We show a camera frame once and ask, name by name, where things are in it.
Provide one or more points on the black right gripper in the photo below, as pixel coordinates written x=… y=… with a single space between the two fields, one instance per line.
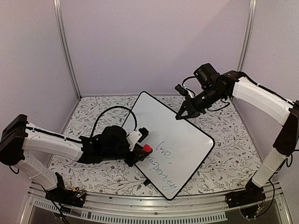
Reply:
x=188 y=106

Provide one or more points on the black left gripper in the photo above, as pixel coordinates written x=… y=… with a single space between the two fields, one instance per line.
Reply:
x=135 y=158

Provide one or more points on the red whiteboard eraser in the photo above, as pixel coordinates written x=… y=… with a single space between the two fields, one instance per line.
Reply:
x=146 y=150

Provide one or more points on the white whiteboard black frame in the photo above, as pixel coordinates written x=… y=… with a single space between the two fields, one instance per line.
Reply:
x=179 y=147

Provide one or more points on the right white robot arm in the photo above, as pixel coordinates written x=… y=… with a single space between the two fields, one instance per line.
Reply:
x=237 y=84

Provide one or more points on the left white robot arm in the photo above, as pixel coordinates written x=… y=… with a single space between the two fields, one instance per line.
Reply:
x=20 y=137

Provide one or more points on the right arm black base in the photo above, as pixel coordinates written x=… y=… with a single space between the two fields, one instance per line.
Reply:
x=251 y=194

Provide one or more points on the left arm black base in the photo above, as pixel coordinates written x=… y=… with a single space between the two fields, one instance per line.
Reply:
x=73 y=197

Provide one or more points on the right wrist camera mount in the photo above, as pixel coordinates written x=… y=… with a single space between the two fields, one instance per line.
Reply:
x=184 y=91

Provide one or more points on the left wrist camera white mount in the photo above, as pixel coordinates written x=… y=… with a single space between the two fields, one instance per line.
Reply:
x=136 y=136

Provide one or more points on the right aluminium frame post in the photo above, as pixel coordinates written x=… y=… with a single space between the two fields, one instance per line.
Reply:
x=248 y=32

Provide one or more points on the aluminium frame post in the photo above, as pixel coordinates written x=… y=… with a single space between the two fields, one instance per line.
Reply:
x=65 y=47
x=248 y=32

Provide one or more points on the aluminium front rail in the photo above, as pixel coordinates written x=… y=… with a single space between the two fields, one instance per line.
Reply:
x=192 y=209

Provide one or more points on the left aluminium frame post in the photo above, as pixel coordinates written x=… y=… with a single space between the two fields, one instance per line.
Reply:
x=65 y=47

